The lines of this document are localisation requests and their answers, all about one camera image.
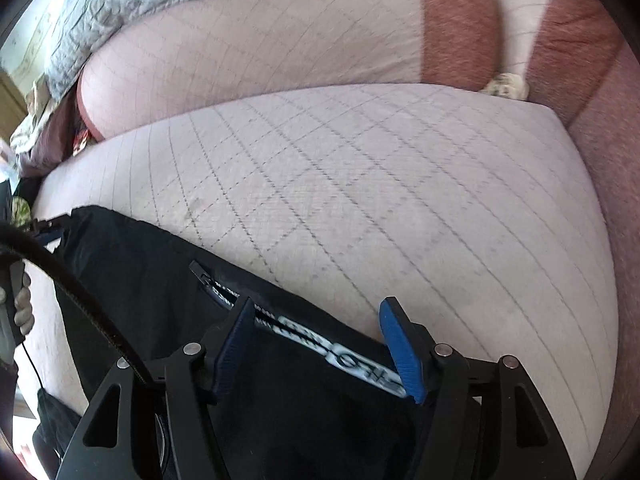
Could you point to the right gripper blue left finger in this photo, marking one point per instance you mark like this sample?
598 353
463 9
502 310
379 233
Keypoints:
238 332

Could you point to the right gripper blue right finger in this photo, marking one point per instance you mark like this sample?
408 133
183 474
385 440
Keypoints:
409 352

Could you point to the black pants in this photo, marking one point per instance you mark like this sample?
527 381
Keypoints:
144 403

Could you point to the left hand in white glove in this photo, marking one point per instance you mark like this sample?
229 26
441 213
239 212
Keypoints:
23 317

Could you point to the maroon blanket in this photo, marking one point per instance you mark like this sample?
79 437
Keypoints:
55 142

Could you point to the small red white object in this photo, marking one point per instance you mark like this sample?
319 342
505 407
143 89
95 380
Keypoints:
82 139

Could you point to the small floral cloth item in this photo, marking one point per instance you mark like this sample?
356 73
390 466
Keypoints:
507 86

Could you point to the long pink bolster pillow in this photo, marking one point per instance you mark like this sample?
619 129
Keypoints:
206 52

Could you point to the pink and red pillow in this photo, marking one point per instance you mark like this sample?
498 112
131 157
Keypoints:
556 52

